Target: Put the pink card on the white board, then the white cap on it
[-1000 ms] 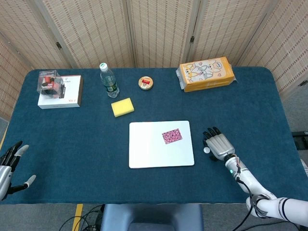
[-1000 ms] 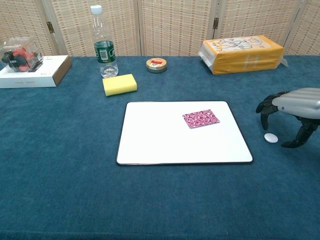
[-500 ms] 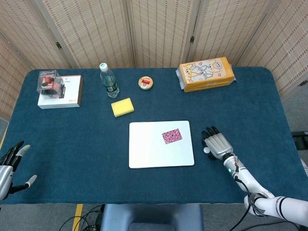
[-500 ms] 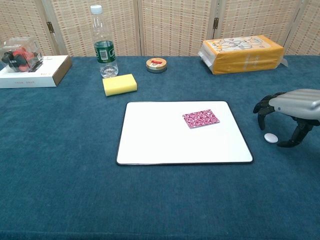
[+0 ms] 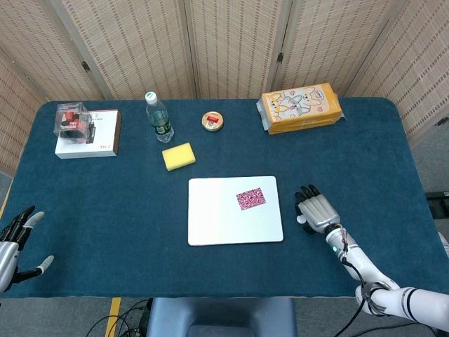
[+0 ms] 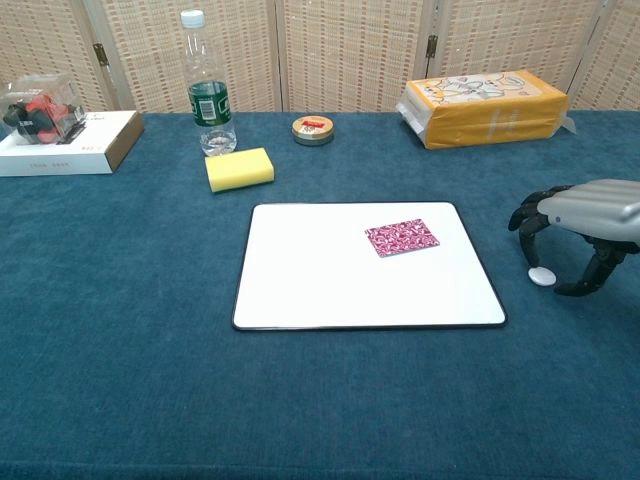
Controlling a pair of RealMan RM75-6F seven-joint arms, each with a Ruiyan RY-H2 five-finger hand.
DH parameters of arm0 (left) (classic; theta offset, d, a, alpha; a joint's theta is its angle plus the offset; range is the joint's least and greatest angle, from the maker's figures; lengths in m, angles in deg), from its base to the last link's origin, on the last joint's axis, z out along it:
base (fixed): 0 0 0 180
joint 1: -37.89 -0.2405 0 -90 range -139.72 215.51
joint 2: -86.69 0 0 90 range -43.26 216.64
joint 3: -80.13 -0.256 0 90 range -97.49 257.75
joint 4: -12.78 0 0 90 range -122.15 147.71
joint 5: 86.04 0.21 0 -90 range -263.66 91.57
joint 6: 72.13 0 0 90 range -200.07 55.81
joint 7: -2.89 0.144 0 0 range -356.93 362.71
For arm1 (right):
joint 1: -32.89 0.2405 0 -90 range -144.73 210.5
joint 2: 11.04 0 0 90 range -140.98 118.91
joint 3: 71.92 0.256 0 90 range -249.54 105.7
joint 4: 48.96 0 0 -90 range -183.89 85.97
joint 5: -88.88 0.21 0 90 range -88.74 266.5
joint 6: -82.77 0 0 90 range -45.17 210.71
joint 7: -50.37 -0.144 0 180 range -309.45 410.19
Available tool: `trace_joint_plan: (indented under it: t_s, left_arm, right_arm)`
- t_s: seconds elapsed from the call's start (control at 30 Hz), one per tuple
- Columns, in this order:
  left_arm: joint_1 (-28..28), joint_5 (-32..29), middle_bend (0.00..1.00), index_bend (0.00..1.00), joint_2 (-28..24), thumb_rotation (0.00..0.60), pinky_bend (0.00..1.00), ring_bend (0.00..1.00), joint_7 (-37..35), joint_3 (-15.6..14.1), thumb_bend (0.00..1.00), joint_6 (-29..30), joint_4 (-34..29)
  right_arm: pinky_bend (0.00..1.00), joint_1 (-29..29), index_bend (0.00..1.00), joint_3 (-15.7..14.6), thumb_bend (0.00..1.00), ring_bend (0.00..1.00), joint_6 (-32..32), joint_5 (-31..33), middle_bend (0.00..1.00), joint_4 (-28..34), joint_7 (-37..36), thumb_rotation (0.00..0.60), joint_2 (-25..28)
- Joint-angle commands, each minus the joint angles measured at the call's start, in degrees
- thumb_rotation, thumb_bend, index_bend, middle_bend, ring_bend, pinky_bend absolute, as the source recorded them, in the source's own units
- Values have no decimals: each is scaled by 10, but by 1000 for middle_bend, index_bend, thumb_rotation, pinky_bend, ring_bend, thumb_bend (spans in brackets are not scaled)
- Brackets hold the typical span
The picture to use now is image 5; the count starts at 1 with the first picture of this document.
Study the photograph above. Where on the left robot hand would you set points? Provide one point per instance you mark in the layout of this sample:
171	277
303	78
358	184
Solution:
8	249

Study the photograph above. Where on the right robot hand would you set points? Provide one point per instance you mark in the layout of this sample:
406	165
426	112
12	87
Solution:
317	210

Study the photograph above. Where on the pink patterned card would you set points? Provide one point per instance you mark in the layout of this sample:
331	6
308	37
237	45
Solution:
251	198

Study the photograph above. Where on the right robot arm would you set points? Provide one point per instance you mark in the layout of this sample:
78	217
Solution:
372	281

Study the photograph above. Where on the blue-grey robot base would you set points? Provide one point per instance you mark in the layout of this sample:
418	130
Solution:
221	317

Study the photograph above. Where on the white rectangular board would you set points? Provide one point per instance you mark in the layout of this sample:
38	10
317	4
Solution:
234	217

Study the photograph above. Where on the yellow tissue pack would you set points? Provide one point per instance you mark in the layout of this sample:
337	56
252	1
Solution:
300	107

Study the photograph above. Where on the blue table cloth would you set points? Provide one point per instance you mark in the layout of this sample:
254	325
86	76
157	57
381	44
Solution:
224	158

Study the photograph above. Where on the round gold tin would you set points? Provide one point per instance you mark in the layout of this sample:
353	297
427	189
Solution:
213	121

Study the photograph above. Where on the white flat box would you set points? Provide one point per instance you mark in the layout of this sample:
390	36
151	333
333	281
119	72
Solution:
98	140

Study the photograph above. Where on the clear plastic box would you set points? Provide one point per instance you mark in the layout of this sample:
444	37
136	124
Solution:
72	123

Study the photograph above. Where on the yellow sponge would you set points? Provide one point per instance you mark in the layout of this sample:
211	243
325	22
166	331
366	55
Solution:
178	156

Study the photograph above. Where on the clear plastic water bottle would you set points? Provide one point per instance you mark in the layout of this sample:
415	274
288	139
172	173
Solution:
158	118

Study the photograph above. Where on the woven folding screen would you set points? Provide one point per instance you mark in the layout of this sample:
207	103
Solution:
224	49

